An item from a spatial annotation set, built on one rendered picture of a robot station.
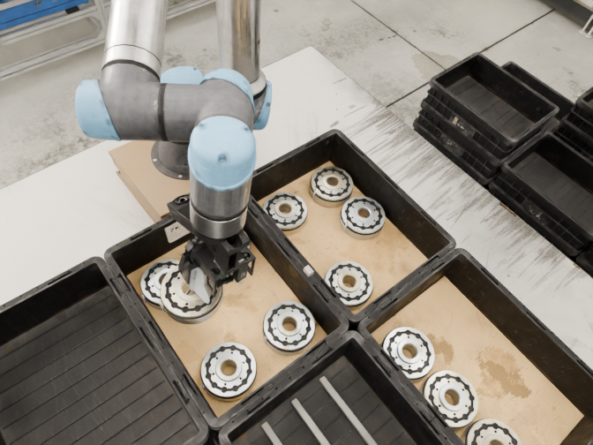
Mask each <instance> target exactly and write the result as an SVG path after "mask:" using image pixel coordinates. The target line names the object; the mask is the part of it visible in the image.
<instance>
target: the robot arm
mask: <svg viewBox="0 0 593 445"><path fill-rule="evenodd" d="M168 1H169V0H111V6H110V13H109V23H108V30H107V36H106V42H105V49H104V55H103V61H102V67H101V78H100V80H98V79H93V80H83V81H82V82H80V84H79V87H78V88H77V91H76V94H75V111H76V117H77V120H78V123H79V127H80V128H81V130H82V132H83V133H84V134H85V135H86V136H88V137H90V138H93V139H100V140H117V141H122V140H142V141H159V144H158V154H159V158H160V161H161V163H162V164H163V165H164V166H165V167H166V168H168V169H169V170H173V171H175V172H179V173H190V193H187V194H183V195H181V196H178V197H176V198H175V199H173V200H172V201H171V202H169V203H167V206H168V209H169V212H170V215H171V217H172V218H173V219H175V220H176V221H177V222H178V223H180V224H181V225H182V226H184V227H185V228H186V229H187V230H188V231H189V232H191V233H192V234H193V235H194V236H195V237H194V238H191V239H189V241H188V243H187V245H186V246H185V247H184V248H185V253H182V254H181V255H182V257H181V260H180V261H179V264H178V270H179V272H180V274H181V276H182V277H183V279H184V280H185V282H186V284H187V286H188V287H189V289H190V290H191V292H192V293H194V294H196V293H197V294H198V295H199V297H200V298H201V299H202V300H203V301H204V302H205V303H207V304H209V302H210V298H209V296H208V294H207V291H206V287H207V288H208V290H209V291H210V292H211V294H212V295H213V296H214V297H215V296H216V287H217V288H219V287H220V286H222V285H223V284H227V283H230V282H233V280H235V281H236V282H237V283H239V284H242V280H243V279H245V277H246V275H247V272H248V273H249V274H250V275H251V276H252V274H253V269H254V265H255V260H256V257H255V256H254V254H253V253H252V252H251V250H250V249H249V248H248V247H247V246H249V245H250V239H249V238H248V237H247V236H246V235H245V234H244V232H243V229H244V224H245V220H246V214H247V208H248V203H249V198H250V191H251V180H252V173H253V171H254V169H255V165H256V160H257V153H256V140H255V137H254V134H253V131H260V130H263V129H264V128H266V125H267V123H268V119H269V115H270V109H271V102H272V83H271V82H270V81H268V80H266V76H265V73H264V72H263V71H261V70H260V68H259V58H260V15H261V0H215V2H216V15H217V29H218V42H219V57H220V69H216V70H215V71H212V72H209V73H207V74H206V75H205V76H204V74H203V73H202V72H201V71H200V70H197V69H196V68H194V67H190V66H179V67H175V68H172V69H169V70H167V71H165V72H164V73H161V67H162V58H163V48H164V39H165V29H166V20H167V10H168ZM247 256H248V257H249V259H247ZM251 261H252V263H251V267H249V262H251ZM204 273H205V274H206V278H205V274H204ZM205 281H206V287H205ZM209 281H210V283H211V284H212V285H213V286H214V288H212V287H211V285H210V284H209Z"/></svg>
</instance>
